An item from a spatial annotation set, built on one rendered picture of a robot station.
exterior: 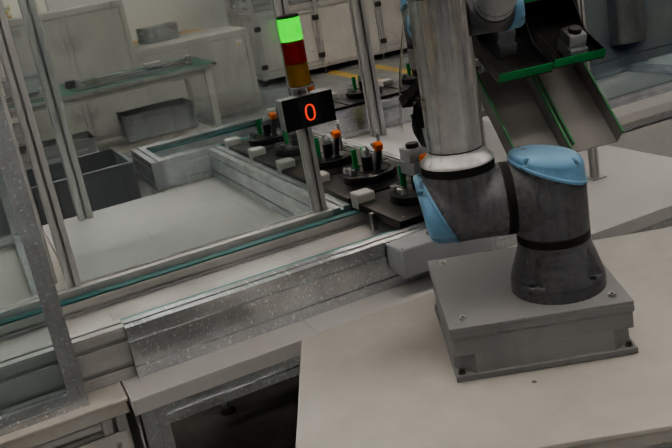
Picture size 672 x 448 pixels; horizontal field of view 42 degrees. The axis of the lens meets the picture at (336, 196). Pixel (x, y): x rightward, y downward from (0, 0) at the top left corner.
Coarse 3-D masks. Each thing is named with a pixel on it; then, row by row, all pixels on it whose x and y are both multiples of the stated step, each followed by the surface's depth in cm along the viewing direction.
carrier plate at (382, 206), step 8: (376, 192) 205; (384, 192) 204; (376, 200) 199; (384, 200) 198; (360, 208) 199; (368, 208) 195; (376, 208) 193; (384, 208) 192; (392, 208) 191; (400, 208) 190; (408, 208) 189; (416, 208) 188; (376, 216) 192; (384, 216) 188; (392, 216) 186; (400, 216) 185; (408, 216) 184; (416, 216) 183; (392, 224) 185; (400, 224) 182; (408, 224) 183
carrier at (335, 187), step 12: (348, 168) 218; (360, 168) 221; (372, 168) 218; (384, 168) 217; (396, 168) 218; (324, 180) 223; (336, 180) 222; (348, 180) 215; (360, 180) 213; (372, 180) 212; (384, 180) 213; (396, 180) 212; (408, 180) 210; (336, 192) 211; (348, 192) 209
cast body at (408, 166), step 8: (408, 144) 192; (416, 144) 192; (400, 152) 194; (408, 152) 191; (416, 152) 192; (424, 152) 193; (400, 160) 196; (408, 160) 192; (416, 160) 192; (408, 168) 193; (416, 168) 191
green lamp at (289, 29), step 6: (288, 18) 186; (294, 18) 186; (282, 24) 186; (288, 24) 186; (294, 24) 187; (300, 24) 189; (282, 30) 187; (288, 30) 187; (294, 30) 187; (300, 30) 188; (282, 36) 188; (288, 36) 187; (294, 36) 187; (300, 36) 188; (282, 42) 188
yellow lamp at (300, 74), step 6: (288, 66) 189; (294, 66) 189; (300, 66) 189; (306, 66) 190; (288, 72) 190; (294, 72) 189; (300, 72) 189; (306, 72) 190; (288, 78) 191; (294, 78) 190; (300, 78) 189; (306, 78) 190; (294, 84) 190; (300, 84) 190; (306, 84) 190
